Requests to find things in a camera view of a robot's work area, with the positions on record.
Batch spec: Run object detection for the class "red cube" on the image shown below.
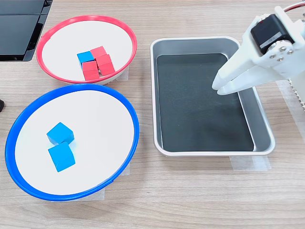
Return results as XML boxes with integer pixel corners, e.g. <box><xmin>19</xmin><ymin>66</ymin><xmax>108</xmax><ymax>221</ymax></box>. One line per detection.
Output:
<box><xmin>90</xmin><ymin>45</ymin><xmax>107</xmax><ymax>59</ymax></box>
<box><xmin>82</xmin><ymin>61</ymin><xmax>100</xmax><ymax>82</ymax></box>
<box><xmin>96</xmin><ymin>54</ymin><xmax>116</xmax><ymax>76</ymax></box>

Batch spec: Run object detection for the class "black mat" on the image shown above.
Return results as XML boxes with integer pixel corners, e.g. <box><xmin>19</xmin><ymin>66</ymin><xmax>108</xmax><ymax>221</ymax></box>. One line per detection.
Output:
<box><xmin>156</xmin><ymin>53</ymin><xmax>255</xmax><ymax>153</ymax></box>

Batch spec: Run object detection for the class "clear adhesive tape strip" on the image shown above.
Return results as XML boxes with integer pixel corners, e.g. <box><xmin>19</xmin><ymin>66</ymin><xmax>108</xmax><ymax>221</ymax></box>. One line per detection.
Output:
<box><xmin>230</xmin><ymin>155</ymin><xmax>272</xmax><ymax>171</ymax></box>
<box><xmin>275</xmin><ymin>80</ymin><xmax>305</xmax><ymax>140</ymax></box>
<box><xmin>51</xmin><ymin>188</ymin><xmax>105</xmax><ymax>203</ymax></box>
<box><xmin>114</xmin><ymin>65</ymin><xmax>129</xmax><ymax>82</ymax></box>
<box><xmin>118</xmin><ymin>164</ymin><xmax>131</xmax><ymax>177</ymax></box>

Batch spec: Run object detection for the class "steel tray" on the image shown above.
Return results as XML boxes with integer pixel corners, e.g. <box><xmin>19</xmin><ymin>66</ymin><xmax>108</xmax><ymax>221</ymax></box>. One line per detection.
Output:
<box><xmin>150</xmin><ymin>36</ymin><xmax>276</xmax><ymax>157</ymax></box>

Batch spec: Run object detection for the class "red-rimmed white plate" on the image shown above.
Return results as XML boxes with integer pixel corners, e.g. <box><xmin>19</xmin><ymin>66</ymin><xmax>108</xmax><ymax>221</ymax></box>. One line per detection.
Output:
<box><xmin>36</xmin><ymin>15</ymin><xmax>138</xmax><ymax>85</ymax></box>

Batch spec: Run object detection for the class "red black white cable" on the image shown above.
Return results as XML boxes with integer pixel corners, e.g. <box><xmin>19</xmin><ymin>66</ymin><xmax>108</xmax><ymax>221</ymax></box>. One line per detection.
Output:
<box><xmin>283</xmin><ymin>1</ymin><xmax>305</xmax><ymax>13</ymax></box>

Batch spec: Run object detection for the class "black flat electronic device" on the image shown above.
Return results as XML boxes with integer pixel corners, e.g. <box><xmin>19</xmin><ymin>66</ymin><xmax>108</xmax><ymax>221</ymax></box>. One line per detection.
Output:
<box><xmin>0</xmin><ymin>0</ymin><xmax>54</xmax><ymax>62</ymax></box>

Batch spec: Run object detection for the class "blue-rimmed white plate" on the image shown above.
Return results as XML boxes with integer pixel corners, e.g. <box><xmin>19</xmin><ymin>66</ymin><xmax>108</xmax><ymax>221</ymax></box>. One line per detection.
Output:
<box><xmin>4</xmin><ymin>83</ymin><xmax>140</xmax><ymax>202</ymax></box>

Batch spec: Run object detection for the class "blue cube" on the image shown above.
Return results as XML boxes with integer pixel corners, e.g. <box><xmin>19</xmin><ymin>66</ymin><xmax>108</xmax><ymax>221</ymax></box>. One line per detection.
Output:
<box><xmin>46</xmin><ymin>122</ymin><xmax>74</xmax><ymax>146</ymax></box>
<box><xmin>47</xmin><ymin>142</ymin><xmax>76</xmax><ymax>173</ymax></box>
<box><xmin>76</xmin><ymin>51</ymin><xmax>95</xmax><ymax>70</ymax></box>

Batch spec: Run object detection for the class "pale perforated plate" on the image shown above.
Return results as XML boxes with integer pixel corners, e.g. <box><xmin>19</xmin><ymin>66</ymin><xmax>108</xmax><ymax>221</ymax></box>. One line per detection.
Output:
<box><xmin>288</xmin><ymin>78</ymin><xmax>305</xmax><ymax>113</ymax></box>

